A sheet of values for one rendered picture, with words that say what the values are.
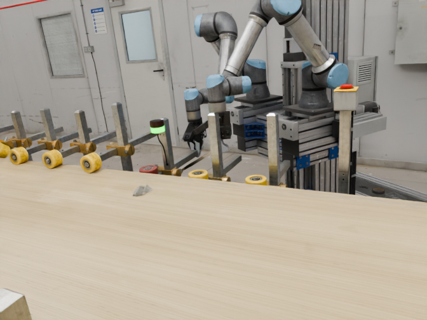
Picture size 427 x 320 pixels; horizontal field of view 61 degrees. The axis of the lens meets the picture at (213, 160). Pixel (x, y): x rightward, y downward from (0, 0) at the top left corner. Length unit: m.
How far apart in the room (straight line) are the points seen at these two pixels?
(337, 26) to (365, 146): 2.09
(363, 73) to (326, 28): 0.36
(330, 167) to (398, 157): 1.80
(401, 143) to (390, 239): 3.05
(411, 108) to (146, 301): 3.44
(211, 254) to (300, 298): 0.26
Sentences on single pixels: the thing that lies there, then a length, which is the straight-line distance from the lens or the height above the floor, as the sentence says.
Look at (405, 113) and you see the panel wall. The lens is 3.97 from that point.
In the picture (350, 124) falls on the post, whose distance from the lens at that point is 1.32.
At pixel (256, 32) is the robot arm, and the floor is 1.42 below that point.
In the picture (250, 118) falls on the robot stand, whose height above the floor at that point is 0.93.
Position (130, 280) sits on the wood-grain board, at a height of 0.90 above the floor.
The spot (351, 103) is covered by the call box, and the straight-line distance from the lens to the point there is 1.28.
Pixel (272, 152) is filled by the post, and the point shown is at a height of 0.99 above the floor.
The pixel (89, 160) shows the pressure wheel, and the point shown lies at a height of 0.96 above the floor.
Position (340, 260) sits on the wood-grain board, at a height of 0.90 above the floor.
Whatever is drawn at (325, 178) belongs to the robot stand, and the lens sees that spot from 2.34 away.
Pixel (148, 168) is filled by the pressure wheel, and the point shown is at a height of 0.91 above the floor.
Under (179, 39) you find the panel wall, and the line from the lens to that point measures 4.79.
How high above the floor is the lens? 1.42
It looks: 19 degrees down
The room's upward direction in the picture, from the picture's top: 5 degrees counter-clockwise
